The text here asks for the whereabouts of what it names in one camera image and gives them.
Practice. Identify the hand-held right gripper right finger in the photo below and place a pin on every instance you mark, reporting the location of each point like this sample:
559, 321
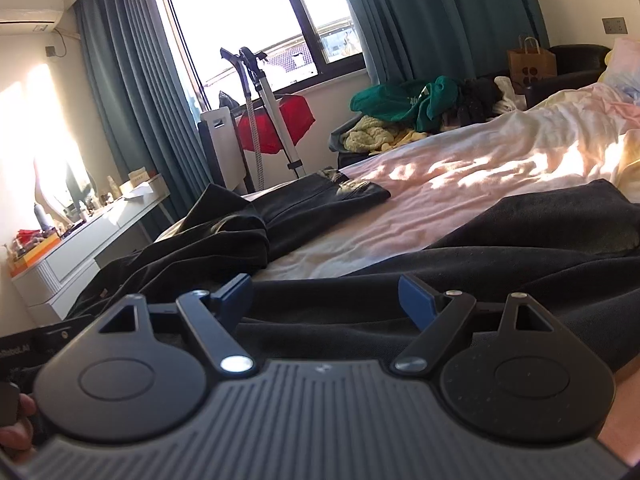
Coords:
415, 300

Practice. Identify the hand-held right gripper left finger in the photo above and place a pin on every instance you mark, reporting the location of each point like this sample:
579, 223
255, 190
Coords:
235, 295

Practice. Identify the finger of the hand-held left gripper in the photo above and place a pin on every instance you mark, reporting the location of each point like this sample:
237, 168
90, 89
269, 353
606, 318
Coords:
64, 333

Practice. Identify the black pants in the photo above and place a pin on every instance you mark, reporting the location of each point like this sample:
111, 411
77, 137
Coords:
325, 305

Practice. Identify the yellow clothes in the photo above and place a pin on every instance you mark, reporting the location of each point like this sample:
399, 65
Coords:
370, 135

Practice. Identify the green clothes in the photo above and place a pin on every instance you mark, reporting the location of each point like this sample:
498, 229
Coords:
400, 100

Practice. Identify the black clothes pile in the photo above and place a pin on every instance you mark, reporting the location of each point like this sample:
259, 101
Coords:
470, 100

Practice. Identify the person's left hand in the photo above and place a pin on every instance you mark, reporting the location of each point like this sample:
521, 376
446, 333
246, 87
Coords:
15, 442

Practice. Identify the orange tray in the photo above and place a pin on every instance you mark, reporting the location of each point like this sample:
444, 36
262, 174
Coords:
35, 260

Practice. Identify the white dressing table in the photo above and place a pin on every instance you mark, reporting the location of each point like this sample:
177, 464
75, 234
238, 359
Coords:
100, 240

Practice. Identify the red pouch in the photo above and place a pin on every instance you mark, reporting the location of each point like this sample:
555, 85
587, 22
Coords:
32, 235

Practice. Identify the white spray bottle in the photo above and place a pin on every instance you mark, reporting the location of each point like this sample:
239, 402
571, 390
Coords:
42, 220

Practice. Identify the pink bed blanket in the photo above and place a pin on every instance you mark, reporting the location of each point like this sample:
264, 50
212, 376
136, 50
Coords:
450, 185

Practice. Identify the group of cosmetic bottles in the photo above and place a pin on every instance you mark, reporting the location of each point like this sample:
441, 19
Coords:
95, 205

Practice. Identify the white paper sheet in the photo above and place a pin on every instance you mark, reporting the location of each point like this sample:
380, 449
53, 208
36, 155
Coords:
137, 191

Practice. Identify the folded ironing board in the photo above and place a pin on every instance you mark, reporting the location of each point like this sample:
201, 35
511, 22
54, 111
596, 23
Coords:
222, 150

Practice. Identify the beige box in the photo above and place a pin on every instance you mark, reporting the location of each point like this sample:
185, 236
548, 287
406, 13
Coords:
138, 175

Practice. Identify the red cloth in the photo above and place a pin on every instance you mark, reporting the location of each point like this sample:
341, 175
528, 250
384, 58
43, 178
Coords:
280, 125

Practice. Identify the garment steamer stand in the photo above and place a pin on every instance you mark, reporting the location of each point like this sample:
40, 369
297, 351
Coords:
272, 105

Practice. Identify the dark cloth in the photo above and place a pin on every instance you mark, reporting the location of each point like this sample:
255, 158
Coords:
227, 98

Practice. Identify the white cloth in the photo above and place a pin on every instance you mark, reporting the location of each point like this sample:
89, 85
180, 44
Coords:
507, 92

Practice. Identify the teal curtain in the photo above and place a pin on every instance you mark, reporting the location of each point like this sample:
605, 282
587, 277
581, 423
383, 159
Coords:
440, 15
135, 85

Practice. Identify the brown paper bag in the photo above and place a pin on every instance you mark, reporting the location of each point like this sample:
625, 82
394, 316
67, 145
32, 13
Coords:
532, 67

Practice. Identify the dark framed window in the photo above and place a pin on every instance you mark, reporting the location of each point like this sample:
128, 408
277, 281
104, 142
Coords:
240, 15

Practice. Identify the black armchair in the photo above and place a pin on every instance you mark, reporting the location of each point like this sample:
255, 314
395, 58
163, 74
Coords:
575, 65

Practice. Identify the pastel pillow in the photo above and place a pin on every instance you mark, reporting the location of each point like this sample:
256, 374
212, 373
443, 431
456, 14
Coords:
625, 65

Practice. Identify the white air conditioner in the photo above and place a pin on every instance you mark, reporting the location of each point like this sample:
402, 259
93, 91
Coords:
30, 10

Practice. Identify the grey wall switch plate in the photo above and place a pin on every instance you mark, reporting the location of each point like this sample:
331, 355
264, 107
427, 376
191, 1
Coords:
615, 25

